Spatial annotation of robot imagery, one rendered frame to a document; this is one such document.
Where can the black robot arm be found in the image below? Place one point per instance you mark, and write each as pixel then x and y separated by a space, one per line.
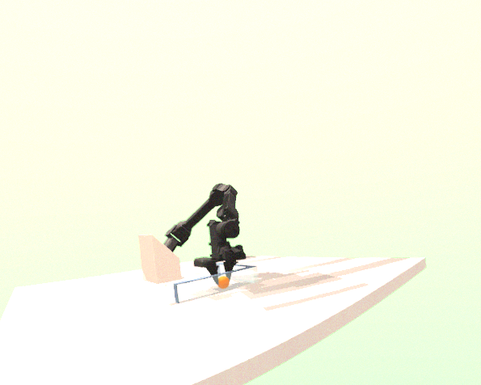
pixel 228 228

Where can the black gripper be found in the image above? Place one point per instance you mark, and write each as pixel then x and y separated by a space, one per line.
pixel 211 263

